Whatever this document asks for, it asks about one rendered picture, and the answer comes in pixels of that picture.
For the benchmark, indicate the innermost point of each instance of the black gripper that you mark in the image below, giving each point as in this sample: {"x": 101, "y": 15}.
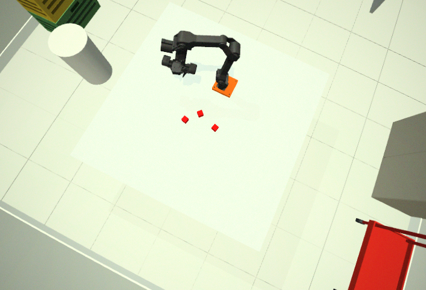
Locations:
{"x": 189, "y": 68}

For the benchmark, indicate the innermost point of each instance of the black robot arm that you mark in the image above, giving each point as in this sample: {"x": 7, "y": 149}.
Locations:
{"x": 185, "y": 40}

